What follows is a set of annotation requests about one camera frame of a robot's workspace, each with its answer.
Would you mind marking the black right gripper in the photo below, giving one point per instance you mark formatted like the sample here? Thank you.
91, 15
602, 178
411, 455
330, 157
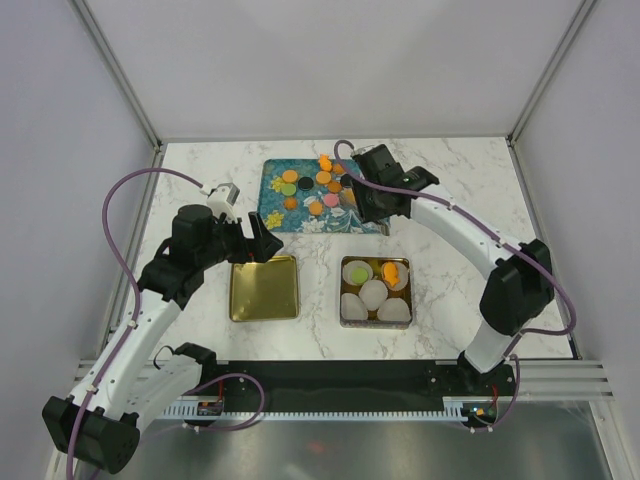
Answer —
358, 190

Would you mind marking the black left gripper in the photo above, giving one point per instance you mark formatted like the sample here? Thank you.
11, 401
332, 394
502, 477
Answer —
264, 244

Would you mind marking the gold tin lid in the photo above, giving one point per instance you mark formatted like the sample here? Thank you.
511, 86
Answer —
264, 291

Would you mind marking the pink sandwich cookie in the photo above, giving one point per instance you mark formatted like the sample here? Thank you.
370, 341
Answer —
331, 200

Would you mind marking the green sandwich cookie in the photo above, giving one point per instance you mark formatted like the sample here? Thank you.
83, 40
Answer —
359, 275

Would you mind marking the orange fish cookie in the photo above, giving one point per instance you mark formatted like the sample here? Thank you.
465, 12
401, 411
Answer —
390, 275
325, 163

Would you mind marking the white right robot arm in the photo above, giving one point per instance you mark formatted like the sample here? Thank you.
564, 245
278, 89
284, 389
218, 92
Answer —
516, 289

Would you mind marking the black sandwich cookie right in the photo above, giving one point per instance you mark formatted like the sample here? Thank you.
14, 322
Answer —
345, 181

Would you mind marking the black sandwich cookie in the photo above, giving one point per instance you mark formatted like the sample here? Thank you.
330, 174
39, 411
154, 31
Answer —
345, 181
305, 183

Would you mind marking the orange ridged cookie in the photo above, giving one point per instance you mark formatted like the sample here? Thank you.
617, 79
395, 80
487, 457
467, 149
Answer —
290, 203

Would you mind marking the orange fish cookie top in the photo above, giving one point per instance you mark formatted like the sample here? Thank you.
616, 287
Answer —
325, 163

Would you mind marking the teal floral tray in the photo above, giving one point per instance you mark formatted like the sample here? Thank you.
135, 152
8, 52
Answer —
341, 219

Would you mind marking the green cookie on tray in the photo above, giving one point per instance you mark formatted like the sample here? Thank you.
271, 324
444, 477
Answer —
288, 189

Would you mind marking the white paper cupcake liner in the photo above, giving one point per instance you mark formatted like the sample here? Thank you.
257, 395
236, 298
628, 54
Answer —
350, 266

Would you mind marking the square cookie tin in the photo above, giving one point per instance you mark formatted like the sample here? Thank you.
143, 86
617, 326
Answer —
373, 322

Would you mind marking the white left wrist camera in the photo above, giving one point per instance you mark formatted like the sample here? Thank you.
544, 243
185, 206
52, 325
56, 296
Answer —
221, 201

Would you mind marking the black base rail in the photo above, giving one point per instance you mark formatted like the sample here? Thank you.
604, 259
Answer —
364, 387

